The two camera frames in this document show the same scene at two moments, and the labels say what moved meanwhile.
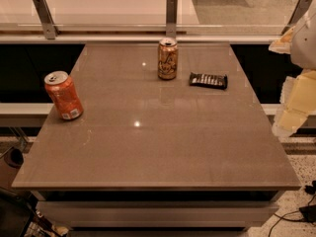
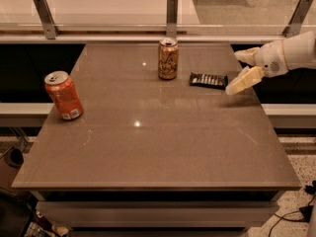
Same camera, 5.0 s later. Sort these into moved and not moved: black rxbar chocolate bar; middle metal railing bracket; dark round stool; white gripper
Moved: white gripper
Not moved: black rxbar chocolate bar; middle metal railing bracket; dark round stool
